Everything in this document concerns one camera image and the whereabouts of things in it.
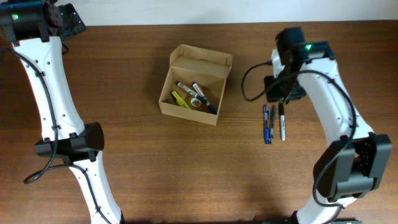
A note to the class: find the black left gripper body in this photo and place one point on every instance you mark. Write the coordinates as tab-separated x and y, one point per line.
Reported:
74	23

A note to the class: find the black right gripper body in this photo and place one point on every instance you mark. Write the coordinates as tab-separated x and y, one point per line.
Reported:
288	90

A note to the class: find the black sharpie marker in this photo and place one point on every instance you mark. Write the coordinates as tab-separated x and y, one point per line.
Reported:
282	120

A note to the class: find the dark grey ballpoint pen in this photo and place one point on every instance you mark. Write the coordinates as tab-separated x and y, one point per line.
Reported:
272	123

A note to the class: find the blue ballpoint pen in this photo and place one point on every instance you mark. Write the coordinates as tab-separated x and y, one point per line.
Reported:
266	124

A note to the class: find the blue capped whiteboard marker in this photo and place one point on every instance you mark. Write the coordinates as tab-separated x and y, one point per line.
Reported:
201	93

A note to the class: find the brown cardboard box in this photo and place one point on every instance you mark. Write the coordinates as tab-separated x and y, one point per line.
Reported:
209	68

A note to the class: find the yellow tape roll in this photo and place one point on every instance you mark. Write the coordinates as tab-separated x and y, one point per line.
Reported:
195	102

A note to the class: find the black capped whiteboard marker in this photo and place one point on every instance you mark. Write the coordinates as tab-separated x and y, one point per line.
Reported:
191	92

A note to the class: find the yellow highlighter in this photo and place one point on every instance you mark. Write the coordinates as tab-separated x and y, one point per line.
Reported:
179	100

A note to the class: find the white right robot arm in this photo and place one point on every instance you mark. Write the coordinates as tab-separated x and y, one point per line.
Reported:
356	158

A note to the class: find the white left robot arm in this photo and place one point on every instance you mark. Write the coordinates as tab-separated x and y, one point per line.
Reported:
37	31

